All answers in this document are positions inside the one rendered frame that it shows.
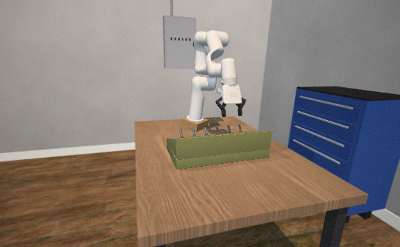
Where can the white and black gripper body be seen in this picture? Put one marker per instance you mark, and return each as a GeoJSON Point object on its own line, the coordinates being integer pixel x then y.
{"type": "Point", "coordinates": [231, 94]}

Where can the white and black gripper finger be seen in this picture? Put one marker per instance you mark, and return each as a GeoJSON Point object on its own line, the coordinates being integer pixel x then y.
{"type": "Point", "coordinates": [221, 106]}
{"type": "Point", "coordinates": [240, 106]}

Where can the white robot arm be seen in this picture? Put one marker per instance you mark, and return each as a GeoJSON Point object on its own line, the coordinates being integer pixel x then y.
{"type": "Point", "coordinates": [205, 66]}

